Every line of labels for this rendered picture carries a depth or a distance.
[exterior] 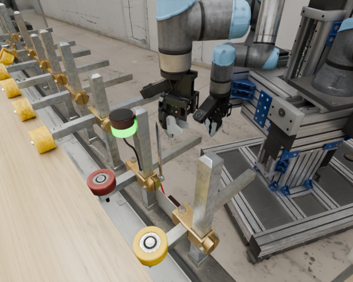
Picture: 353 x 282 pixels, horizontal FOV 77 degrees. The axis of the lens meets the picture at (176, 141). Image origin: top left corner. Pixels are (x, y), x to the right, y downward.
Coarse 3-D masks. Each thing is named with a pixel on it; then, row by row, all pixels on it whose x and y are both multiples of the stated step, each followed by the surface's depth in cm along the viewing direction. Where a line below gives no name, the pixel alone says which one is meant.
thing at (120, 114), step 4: (112, 112) 55; (116, 112) 55; (120, 112) 55; (124, 112) 55; (128, 112) 55; (112, 116) 53; (116, 116) 53; (120, 116) 53; (124, 116) 53; (128, 116) 53; (116, 120) 52; (120, 120) 52; (128, 128) 54; (136, 132) 59; (136, 136) 60; (124, 140) 59; (128, 144) 60; (132, 148) 62; (136, 152) 63; (136, 156) 64; (140, 168) 68
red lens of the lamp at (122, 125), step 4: (132, 112) 55; (132, 116) 54; (112, 120) 52; (124, 120) 52; (128, 120) 53; (132, 120) 54; (112, 124) 53; (116, 124) 52; (120, 124) 52; (124, 124) 53; (128, 124) 53; (132, 124) 54; (116, 128) 53; (120, 128) 53; (124, 128) 53
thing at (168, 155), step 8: (192, 136) 88; (200, 136) 88; (176, 144) 84; (184, 144) 84; (192, 144) 86; (168, 152) 81; (176, 152) 82; (152, 160) 78; (168, 160) 81; (120, 176) 72; (128, 176) 72; (120, 184) 70; (128, 184) 73; (112, 192) 69
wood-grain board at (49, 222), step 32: (0, 96) 105; (0, 128) 86; (32, 128) 86; (0, 160) 72; (32, 160) 72; (64, 160) 72; (0, 192) 62; (32, 192) 62; (64, 192) 62; (0, 224) 55; (32, 224) 55; (64, 224) 55; (96, 224) 55; (0, 256) 49; (32, 256) 49; (64, 256) 49; (96, 256) 49; (128, 256) 49
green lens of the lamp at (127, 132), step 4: (112, 128) 54; (132, 128) 55; (112, 132) 56; (116, 132) 54; (120, 132) 54; (124, 132) 54; (128, 132) 54; (132, 132) 55; (116, 136) 55; (120, 136) 55; (124, 136) 55; (128, 136) 55
